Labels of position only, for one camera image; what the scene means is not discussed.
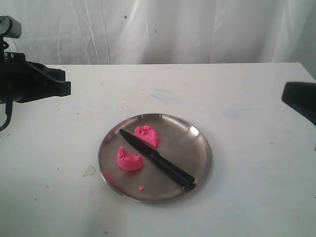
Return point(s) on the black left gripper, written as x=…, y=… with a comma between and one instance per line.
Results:
x=27, y=81

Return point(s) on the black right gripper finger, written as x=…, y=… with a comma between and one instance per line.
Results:
x=301, y=97

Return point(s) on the cut pink dough piece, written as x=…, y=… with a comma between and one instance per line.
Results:
x=148, y=135

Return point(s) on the black knife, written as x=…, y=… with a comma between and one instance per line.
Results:
x=174, y=172

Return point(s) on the white plastic backdrop curtain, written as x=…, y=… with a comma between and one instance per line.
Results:
x=164, y=31

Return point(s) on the clear tape piece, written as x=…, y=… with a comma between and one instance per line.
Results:
x=90, y=171

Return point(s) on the round stainless steel plate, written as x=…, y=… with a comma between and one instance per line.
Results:
x=181, y=143

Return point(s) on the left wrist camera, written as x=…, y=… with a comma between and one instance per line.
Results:
x=9, y=27

